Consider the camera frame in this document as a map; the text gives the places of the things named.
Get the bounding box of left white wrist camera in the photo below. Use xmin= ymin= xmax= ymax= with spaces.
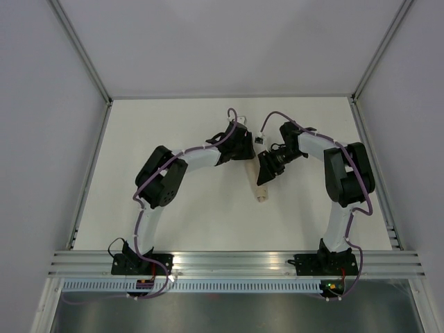
xmin=228 ymin=116 xmax=247 ymax=126

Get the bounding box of white slotted cable duct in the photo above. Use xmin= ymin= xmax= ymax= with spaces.
xmin=62 ymin=278 xmax=321 ymax=293

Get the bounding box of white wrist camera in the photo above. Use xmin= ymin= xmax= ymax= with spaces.
xmin=254 ymin=131 xmax=267 ymax=146
xmin=228 ymin=116 xmax=247 ymax=126

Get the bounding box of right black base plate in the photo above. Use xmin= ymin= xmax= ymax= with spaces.
xmin=287 ymin=253 xmax=359 ymax=277

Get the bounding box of aluminium frame post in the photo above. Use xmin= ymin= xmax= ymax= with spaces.
xmin=47 ymin=0 xmax=112 ymax=105
xmin=349 ymin=0 xmax=416 ymax=103

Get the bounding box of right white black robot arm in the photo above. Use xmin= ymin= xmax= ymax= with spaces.
xmin=257 ymin=121 xmax=375 ymax=276

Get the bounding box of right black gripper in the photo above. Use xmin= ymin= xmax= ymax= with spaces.
xmin=257 ymin=146 xmax=305 ymax=186

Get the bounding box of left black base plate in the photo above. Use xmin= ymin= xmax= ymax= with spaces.
xmin=111 ymin=253 xmax=173 ymax=276

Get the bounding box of right aluminium frame post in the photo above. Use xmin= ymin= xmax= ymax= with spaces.
xmin=349 ymin=0 xmax=416 ymax=103

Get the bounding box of aluminium mounting rail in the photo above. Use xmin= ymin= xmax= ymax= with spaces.
xmin=46 ymin=250 xmax=425 ymax=280

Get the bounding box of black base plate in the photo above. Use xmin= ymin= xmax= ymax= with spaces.
xmin=111 ymin=253 xmax=173 ymax=276
xmin=287 ymin=253 xmax=359 ymax=277

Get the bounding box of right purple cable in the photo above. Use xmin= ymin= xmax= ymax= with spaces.
xmin=259 ymin=111 xmax=375 ymax=278

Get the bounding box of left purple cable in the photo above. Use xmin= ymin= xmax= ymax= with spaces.
xmin=133 ymin=108 xmax=240 ymax=264

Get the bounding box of left aluminium frame post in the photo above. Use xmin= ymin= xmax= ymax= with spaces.
xmin=47 ymin=0 xmax=112 ymax=105

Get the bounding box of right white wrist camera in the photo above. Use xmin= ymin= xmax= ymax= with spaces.
xmin=254 ymin=131 xmax=267 ymax=146

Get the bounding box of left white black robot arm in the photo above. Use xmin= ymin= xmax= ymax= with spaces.
xmin=111 ymin=118 xmax=255 ymax=276

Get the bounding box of beige cloth napkin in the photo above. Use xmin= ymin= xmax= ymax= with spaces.
xmin=245 ymin=157 xmax=268 ymax=203

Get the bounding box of purple cable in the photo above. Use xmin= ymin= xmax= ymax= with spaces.
xmin=259 ymin=111 xmax=375 ymax=278
xmin=133 ymin=108 xmax=240 ymax=264

